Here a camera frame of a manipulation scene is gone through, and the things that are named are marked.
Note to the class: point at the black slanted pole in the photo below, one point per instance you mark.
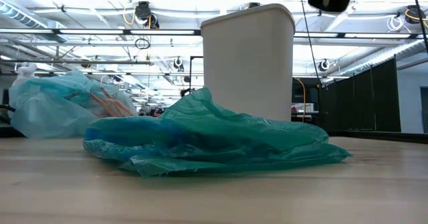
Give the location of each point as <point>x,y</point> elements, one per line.
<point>420,20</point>

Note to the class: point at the white trash bin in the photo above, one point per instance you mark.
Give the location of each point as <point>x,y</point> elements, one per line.
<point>247,67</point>

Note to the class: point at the black partition panels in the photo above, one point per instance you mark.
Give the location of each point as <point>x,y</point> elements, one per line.
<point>364,97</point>

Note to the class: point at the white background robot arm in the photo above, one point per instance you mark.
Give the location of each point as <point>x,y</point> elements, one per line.
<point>26,71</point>

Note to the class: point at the teal plastic bag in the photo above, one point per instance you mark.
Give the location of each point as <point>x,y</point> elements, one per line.
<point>217,133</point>

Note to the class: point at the light blue trash bag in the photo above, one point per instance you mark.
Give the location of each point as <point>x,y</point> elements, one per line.
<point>50,110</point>

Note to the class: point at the black monitor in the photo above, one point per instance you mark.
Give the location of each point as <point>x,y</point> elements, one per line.
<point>311,90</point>

